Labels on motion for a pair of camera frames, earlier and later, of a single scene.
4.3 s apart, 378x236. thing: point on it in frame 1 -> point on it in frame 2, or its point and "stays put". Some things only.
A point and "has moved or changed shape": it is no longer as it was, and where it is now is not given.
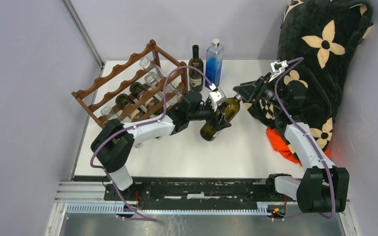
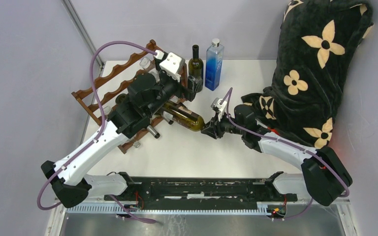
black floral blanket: x=318 y=40 stays put
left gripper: x=219 y=124 -> x=193 y=83
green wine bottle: x=195 y=76 stays put
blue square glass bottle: x=214 y=60 stays put
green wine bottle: x=230 y=107 has moved or changed shape
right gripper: x=246 y=90 -> x=214 y=126
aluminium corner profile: x=82 y=29 stays put
